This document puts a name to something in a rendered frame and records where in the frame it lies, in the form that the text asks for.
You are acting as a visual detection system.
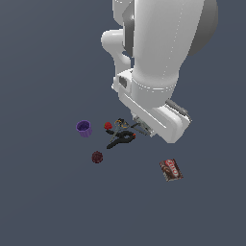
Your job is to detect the grey scissors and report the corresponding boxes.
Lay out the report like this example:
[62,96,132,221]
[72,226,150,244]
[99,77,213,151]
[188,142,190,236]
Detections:
[110,117,131,143]

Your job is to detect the brown pudding box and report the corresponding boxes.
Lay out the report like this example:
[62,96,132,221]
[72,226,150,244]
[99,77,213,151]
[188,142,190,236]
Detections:
[159,158,185,183]

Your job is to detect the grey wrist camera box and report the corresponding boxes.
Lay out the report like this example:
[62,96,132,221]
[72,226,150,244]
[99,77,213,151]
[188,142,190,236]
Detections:
[165,98,193,122]

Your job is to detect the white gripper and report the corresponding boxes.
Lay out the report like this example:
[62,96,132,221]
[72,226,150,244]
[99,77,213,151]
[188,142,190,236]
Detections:
[111,67,192,144]

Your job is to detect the purple cup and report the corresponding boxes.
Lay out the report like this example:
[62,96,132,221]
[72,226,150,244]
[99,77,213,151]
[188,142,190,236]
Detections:
[75,119,93,138]

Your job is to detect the dark red ball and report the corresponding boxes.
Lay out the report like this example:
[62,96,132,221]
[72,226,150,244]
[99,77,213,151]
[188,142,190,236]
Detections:
[91,151,104,164]

